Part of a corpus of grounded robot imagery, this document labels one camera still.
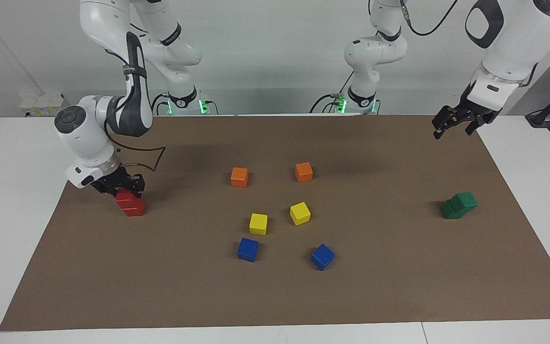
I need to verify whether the green cube block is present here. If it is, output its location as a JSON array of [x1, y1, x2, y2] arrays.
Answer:
[[449, 192, 478, 213], [440, 198, 466, 220]]

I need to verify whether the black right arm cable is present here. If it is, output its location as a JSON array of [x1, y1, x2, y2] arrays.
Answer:
[[106, 48, 166, 172]]

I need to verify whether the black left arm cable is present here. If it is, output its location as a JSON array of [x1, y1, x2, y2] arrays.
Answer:
[[399, 0, 459, 37]]

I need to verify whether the red cube block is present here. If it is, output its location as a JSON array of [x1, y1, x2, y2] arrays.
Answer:
[[115, 189, 137, 210], [123, 198, 146, 217]]

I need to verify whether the brown table mat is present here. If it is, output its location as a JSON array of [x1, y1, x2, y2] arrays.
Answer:
[[0, 114, 550, 332]]

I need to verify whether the white power strip box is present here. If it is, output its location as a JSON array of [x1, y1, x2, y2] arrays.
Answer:
[[20, 93, 68, 118]]

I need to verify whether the yellow cube block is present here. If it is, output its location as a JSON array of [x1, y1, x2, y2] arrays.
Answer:
[[289, 202, 312, 226], [249, 213, 269, 236]]

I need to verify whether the orange cube block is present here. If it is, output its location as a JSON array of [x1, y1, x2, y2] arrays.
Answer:
[[230, 167, 249, 188], [295, 161, 314, 183]]

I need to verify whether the black base cable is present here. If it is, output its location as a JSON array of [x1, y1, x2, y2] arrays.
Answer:
[[149, 92, 170, 116], [309, 72, 355, 114]]

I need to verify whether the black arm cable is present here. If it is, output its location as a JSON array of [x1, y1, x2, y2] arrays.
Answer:
[[399, 0, 459, 37], [106, 48, 166, 172]]

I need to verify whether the blue cube block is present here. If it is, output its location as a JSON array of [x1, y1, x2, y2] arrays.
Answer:
[[237, 237, 259, 263], [310, 244, 336, 271]]

